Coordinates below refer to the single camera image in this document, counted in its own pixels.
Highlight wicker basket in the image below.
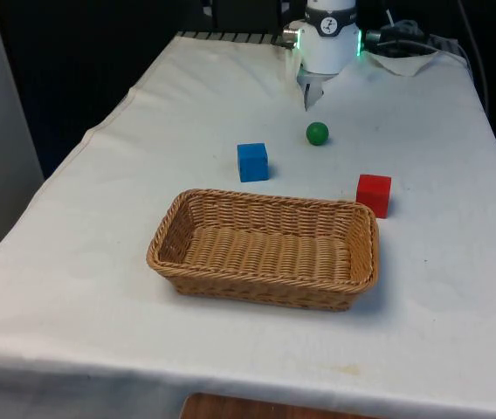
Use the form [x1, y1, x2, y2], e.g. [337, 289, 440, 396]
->
[146, 188, 381, 313]

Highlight blue cube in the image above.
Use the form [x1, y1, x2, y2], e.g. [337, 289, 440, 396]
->
[236, 142, 271, 183]

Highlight green ball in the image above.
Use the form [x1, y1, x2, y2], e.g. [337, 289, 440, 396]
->
[305, 121, 330, 147]

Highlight red cube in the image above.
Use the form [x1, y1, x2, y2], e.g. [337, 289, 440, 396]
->
[355, 174, 393, 219]

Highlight black cable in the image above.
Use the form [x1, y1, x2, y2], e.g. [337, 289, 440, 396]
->
[377, 38, 440, 58]

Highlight grey cable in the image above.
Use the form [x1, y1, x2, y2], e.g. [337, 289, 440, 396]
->
[456, 0, 490, 113]

